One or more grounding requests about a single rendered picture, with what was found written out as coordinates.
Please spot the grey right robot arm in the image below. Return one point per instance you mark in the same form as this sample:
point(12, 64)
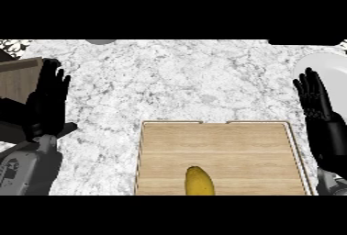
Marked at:
point(333, 185)

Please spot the yellow lemon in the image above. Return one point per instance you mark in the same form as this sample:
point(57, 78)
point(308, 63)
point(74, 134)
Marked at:
point(200, 181)

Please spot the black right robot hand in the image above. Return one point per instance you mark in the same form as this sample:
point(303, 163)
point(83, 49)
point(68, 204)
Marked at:
point(322, 122)

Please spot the wooden cabinet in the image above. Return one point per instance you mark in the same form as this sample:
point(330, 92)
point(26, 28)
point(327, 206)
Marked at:
point(18, 79)

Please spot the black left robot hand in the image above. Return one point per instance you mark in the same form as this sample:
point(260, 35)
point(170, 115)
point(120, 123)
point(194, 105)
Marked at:
point(45, 104)

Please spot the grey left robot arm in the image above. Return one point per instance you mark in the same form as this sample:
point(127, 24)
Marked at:
point(27, 166)

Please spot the black appliance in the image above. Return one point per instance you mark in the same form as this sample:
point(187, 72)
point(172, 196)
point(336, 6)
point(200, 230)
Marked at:
point(305, 42)

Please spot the white plate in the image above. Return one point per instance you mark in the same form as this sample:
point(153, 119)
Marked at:
point(333, 79)

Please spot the grey round object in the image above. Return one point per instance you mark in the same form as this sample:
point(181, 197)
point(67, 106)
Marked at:
point(101, 41)

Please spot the wooden tray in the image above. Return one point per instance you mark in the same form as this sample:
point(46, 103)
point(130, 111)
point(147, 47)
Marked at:
point(222, 159)

